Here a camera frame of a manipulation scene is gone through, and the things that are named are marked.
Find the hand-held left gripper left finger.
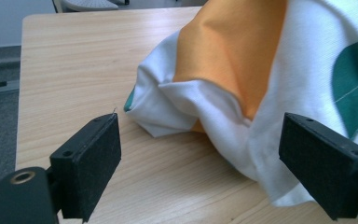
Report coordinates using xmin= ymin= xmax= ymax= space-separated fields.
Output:
xmin=48 ymin=112 xmax=122 ymax=224

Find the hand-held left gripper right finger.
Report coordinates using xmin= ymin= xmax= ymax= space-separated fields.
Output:
xmin=278 ymin=112 xmax=358 ymax=221

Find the white cloth bag orange green print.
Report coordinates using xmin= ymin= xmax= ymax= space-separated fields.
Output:
xmin=123 ymin=0 xmax=358 ymax=208

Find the grey chair base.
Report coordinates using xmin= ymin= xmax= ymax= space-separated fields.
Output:
xmin=51 ymin=0 xmax=131 ymax=14

